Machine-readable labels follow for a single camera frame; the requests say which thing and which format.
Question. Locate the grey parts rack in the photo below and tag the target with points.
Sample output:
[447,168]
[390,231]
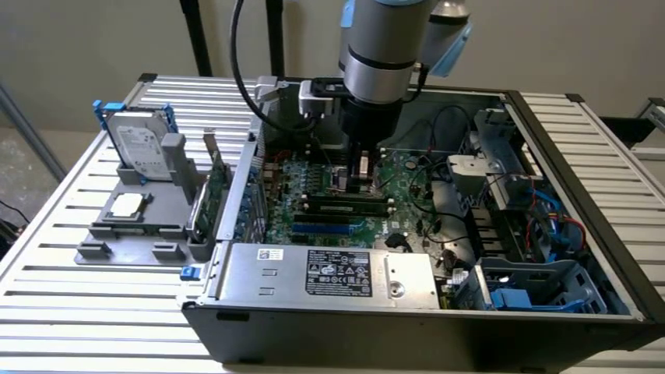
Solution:
[148,218]

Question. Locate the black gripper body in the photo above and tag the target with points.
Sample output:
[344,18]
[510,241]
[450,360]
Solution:
[368,118]

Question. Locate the green motherboard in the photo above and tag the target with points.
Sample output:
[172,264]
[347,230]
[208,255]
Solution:
[343,210]

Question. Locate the silver CPU chip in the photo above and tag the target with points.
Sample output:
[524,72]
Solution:
[127,205]

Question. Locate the black RAM slot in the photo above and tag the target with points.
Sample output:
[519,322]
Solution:
[343,199]

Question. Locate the silver power supply unit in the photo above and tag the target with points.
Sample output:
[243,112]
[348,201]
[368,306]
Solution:
[332,274]

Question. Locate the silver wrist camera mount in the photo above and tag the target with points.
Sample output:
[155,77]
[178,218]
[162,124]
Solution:
[318,97]

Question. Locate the installed black RAM stick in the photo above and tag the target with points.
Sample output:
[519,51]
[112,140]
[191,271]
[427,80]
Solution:
[346,209]

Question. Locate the hard disk in blue bracket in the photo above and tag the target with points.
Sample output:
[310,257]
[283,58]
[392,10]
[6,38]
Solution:
[138,144]

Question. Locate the metal disk bay cage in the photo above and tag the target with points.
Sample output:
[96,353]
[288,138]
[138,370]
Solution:
[494,163]

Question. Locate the green graphics card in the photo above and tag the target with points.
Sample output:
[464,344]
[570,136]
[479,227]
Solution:
[211,191]

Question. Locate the black tripod stand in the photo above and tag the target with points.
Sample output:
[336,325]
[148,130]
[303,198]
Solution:
[200,37]

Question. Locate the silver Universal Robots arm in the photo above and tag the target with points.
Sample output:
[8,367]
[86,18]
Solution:
[382,50]

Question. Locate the blue plastic drive bay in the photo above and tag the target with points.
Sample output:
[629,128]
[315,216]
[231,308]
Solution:
[535,288]

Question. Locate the CPU socket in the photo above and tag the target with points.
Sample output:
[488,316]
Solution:
[340,177]

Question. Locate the blue expansion slot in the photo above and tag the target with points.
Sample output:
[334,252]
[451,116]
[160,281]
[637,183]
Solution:
[323,229]

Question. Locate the blue plastic clip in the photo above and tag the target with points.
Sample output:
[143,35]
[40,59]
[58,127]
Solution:
[190,272]

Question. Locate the black open PC case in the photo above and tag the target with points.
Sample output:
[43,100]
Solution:
[416,249]

